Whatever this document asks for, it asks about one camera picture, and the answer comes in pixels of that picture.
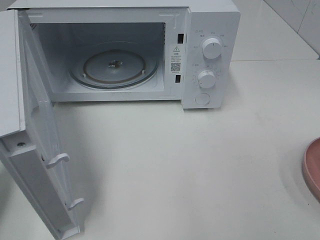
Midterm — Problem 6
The white timer knob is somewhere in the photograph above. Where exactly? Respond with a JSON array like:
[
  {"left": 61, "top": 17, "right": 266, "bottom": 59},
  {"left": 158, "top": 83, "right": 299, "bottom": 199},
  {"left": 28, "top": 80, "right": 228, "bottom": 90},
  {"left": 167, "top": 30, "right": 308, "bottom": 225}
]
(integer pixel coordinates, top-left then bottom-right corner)
[{"left": 197, "top": 70, "right": 217, "bottom": 89}]

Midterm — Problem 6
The white microwave door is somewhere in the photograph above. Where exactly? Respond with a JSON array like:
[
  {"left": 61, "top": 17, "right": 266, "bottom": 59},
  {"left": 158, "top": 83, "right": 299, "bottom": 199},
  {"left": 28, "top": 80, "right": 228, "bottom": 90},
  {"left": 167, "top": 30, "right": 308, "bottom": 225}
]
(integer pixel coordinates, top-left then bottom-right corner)
[{"left": 0, "top": 9, "right": 83, "bottom": 240}]

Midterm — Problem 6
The pink plate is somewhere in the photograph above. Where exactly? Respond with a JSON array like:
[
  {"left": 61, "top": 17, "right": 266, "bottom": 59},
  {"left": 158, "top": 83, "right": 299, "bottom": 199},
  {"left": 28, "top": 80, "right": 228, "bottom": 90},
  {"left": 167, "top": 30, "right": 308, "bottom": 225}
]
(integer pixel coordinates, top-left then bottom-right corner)
[{"left": 302, "top": 137, "right": 320, "bottom": 202}]

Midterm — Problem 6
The round door release button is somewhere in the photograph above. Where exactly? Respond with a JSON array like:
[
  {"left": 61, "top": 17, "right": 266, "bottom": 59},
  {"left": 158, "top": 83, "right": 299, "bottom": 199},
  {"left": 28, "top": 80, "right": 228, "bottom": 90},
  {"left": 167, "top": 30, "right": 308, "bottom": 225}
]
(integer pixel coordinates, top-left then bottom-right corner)
[{"left": 195, "top": 93, "right": 211, "bottom": 106}]

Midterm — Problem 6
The glass turntable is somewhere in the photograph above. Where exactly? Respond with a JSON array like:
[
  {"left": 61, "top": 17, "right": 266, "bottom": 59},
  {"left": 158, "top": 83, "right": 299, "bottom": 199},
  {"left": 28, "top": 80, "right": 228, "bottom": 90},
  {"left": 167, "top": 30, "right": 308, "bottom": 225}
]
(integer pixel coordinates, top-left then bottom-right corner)
[{"left": 69, "top": 41, "right": 164, "bottom": 90}]

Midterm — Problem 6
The white microwave oven body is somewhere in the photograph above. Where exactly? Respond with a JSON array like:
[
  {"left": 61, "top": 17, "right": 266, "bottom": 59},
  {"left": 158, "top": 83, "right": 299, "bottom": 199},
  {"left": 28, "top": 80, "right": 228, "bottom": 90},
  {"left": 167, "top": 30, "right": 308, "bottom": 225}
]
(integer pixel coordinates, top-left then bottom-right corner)
[{"left": 6, "top": 0, "right": 241, "bottom": 109}]

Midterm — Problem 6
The white power knob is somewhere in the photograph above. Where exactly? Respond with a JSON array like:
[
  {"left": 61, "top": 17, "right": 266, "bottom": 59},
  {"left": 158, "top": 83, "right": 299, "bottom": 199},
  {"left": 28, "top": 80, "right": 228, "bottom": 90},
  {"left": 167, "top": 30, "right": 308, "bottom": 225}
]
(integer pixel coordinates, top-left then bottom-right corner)
[{"left": 201, "top": 36, "right": 223, "bottom": 60}]

